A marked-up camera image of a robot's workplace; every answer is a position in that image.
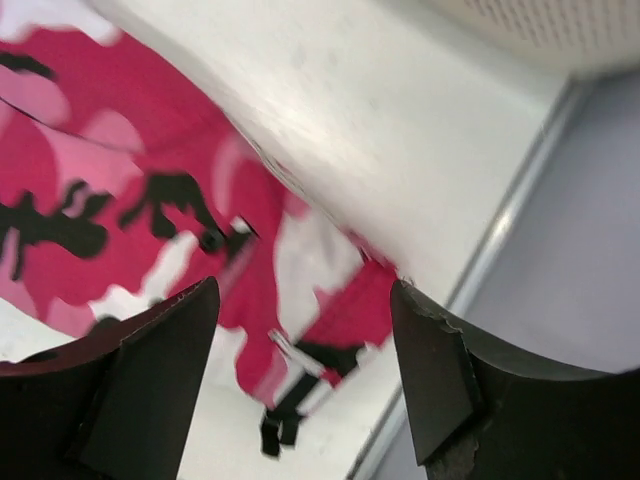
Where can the cream plastic laundry basket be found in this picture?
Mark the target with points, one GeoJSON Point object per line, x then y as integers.
{"type": "Point", "coordinates": [581, 38]}

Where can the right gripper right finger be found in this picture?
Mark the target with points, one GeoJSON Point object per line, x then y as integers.
{"type": "Point", "coordinates": [481, 408]}

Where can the pink camouflage trousers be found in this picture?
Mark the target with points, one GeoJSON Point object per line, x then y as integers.
{"type": "Point", "coordinates": [123, 184]}

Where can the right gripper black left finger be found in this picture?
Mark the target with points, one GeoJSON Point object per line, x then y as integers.
{"type": "Point", "coordinates": [115, 404]}

